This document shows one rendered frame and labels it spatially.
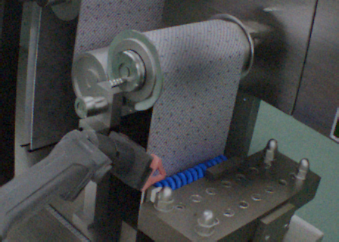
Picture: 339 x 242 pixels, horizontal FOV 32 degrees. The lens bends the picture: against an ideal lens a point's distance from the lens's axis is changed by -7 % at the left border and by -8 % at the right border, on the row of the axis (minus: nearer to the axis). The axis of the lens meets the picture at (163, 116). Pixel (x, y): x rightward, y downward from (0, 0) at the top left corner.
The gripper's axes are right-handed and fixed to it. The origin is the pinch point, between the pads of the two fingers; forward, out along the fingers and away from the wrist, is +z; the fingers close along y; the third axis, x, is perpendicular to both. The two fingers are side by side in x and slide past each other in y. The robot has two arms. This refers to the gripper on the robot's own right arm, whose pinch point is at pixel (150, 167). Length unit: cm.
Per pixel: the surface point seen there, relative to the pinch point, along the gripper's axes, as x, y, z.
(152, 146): 4.0, 0.2, -3.1
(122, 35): 19.1, -10.1, -13.4
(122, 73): 13.1, -6.6, -12.2
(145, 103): 10.4, -1.7, -8.4
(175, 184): -1.0, 2.7, 6.3
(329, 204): -1, -32, 210
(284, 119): 28, -107, 260
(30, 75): 1.6, -41.3, -1.6
